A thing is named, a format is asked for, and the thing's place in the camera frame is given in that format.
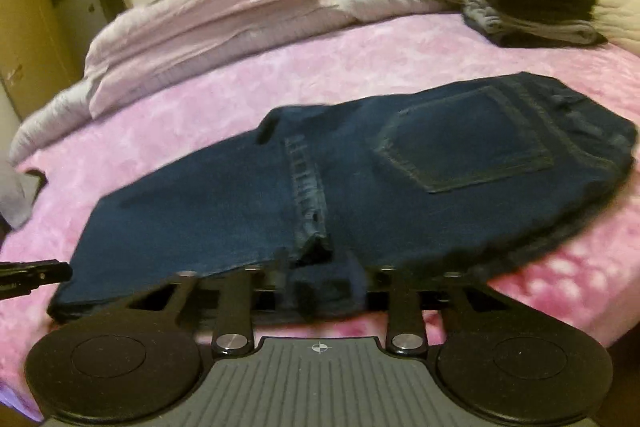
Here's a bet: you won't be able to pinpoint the grey folded garment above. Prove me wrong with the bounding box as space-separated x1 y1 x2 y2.
461 0 601 45

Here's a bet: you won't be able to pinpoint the yellow wooden cabinet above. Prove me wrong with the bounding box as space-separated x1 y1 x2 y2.
0 0 128 120

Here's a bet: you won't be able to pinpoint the grey cloth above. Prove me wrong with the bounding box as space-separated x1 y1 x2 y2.
0 159 47 230

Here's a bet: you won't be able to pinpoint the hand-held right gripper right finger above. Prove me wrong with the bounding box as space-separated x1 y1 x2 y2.
345 257 501 356

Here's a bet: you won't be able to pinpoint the dark blue denim pants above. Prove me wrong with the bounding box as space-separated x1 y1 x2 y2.
47 73 638 325

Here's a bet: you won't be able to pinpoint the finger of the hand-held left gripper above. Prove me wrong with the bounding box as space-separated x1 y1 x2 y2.
0 259 73 300

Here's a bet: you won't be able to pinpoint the pink floral blanket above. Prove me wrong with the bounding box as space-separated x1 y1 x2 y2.
0 12 640 418

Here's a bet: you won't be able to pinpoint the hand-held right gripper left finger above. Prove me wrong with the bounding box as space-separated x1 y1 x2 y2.
125 263 323 359

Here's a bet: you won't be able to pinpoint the pale pink duvet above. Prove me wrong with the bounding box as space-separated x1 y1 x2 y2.
10 0 331 162

